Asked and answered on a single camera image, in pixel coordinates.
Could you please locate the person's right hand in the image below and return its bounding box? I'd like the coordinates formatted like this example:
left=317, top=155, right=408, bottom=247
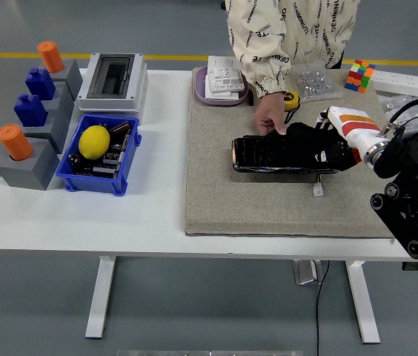
left=252, top=90, right=288, bottom=136

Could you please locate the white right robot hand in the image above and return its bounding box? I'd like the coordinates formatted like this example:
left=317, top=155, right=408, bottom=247
left=313, top=105, right=382, bottom=172

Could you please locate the black rag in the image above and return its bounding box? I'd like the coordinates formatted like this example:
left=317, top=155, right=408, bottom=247
left=285, top=122, right=360, bottom=172

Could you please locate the yellow tape measure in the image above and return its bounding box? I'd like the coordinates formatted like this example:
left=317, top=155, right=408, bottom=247
left=284, top=90, right=302, bottom=125

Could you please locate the clear bag of washers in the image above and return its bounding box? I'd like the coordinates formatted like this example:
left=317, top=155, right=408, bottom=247
left=379, top=94, right=418, bottom=122

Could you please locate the clear bag of screws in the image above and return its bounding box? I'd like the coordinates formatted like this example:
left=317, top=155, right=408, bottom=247
left=288, top=61, right=343, bottom=103

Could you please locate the colourful puzzle cube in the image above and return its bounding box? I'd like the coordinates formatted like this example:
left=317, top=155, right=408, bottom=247
left=344, top=59, right=376, bottom=93

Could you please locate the white power strip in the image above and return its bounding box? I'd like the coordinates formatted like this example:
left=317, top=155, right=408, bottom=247
left=371, top=69, right=418, bottom=101

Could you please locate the purple tray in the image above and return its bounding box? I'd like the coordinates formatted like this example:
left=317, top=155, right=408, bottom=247
left=193, top=65, right=250, bottom=108

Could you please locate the person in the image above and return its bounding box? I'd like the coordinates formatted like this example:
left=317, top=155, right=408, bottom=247
left=225, top=0, right=362, bottom=136

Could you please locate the grey-brown mat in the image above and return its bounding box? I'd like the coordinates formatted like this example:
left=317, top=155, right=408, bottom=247
left=183, top=66, right=397, bottom=245

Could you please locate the white table leg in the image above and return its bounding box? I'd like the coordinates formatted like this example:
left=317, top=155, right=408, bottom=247
left=344, top=260, right=382, bottom=344
left=84, top=255, right=116, bottom=339

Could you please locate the silver metal control box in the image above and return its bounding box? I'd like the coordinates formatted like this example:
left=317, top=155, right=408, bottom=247
left=292, top=260, right=325, bottom=286

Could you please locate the dark circuit board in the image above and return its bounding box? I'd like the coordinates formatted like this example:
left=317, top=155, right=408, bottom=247
left=67, top=118, right=136, bottom=179

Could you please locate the yellow lemon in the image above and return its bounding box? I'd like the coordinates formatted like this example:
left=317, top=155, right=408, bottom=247
left=78, top=125, right=111, bottom=160

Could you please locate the grey block holder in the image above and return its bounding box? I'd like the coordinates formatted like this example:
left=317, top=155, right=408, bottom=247
left=21, top=105, right=75, bottom=155
left=42, top=82, right=76, bottom=123
left=0, top=137, right=62, bottom=192
left=47, top=58, right=84, bottom=102

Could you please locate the blue plastic bin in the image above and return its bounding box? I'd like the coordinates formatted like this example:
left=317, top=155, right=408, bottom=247
left=55, top=113, right=143, bottom=197

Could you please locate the orange plastic cylinder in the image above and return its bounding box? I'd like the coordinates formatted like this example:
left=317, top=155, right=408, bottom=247
left=0, top=124, right=34, bottom=162
left=37, top=40, right=65, bottom=74

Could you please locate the blue plastic block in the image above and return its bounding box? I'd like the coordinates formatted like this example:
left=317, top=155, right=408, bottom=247
left=13, top=93, right=49, bottom=128
left=24, top=67, right=57, bottom=101

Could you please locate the white wall socket plate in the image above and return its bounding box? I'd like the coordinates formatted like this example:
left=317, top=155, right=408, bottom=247
left=205, top=69, right=249, bottom=94
left=211, top=90, right=242, bottom=100
left=208, top=55, right=240, bottom=75

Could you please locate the small white wire connector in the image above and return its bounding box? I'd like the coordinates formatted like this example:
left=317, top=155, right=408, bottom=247
left=311, top=174, right=325, bottom=197

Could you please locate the grey electrical enclosure box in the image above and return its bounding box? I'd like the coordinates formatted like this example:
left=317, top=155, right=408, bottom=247
left=75, top=53, right=150, bottom=114

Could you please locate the black power cable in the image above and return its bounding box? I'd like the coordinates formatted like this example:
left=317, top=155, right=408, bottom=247
left=315, top=260, right=331, bottom=356

